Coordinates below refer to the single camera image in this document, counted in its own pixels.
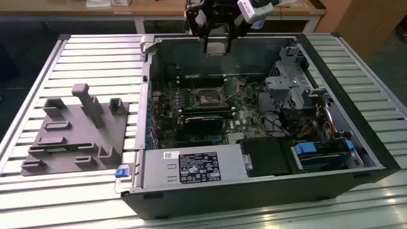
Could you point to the black PC case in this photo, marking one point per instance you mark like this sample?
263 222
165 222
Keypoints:
222 202

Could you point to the pale blue teach pendant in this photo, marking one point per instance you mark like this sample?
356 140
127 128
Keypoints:
258 24

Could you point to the silver CPU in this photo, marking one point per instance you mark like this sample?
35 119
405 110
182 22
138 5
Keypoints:
219 50

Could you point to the small blue clip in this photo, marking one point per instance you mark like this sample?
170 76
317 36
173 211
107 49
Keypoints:
349 145

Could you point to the blue case latch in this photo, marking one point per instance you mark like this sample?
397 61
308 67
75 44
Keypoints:
122 172

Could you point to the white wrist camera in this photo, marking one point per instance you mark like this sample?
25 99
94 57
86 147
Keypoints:
254 10

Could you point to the blue disk carrier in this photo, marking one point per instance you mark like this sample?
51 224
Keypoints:
305 149

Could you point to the white box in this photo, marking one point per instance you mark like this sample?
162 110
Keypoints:
99 4

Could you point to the green RAM stick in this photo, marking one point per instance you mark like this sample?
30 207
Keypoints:
59 149

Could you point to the black graphics card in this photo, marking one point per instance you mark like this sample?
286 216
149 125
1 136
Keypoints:
203 125

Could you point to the wooden cabinet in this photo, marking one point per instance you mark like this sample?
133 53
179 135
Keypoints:
366 23

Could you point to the CPU socket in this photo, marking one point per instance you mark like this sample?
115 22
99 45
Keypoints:
207 97

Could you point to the wooden desk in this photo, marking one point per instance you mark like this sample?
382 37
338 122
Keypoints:
47 12

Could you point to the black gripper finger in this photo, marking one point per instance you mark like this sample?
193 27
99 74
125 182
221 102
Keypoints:
242 28
195 19

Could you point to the grey parts rack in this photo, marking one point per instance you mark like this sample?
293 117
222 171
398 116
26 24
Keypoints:
79 143

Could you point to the grey power supply unit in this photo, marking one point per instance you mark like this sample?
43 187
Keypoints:
159 167

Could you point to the grey metal drive cage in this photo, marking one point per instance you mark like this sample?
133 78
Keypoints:
280 83

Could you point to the green motherboard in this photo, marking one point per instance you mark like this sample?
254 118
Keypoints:
251 119

